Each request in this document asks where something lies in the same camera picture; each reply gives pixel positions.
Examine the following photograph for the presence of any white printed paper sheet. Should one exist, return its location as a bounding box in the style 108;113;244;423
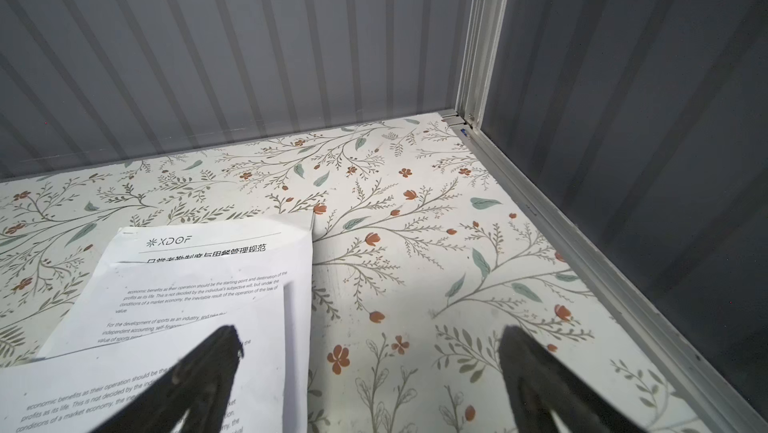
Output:
1;290;286;432

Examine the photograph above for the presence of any aluminium frame corner post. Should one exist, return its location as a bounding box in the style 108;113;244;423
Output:
455;0;508;129

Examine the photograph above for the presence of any floral patterned table mat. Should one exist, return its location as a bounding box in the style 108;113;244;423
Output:
1;114;706;432

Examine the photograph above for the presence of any white sheet with XDOF header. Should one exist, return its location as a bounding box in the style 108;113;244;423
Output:
89;213;313;432

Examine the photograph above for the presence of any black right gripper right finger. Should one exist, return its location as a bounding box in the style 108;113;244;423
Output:
498;326;643;432

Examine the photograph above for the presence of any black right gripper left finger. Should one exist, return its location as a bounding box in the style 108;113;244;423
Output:
95;325;244;433

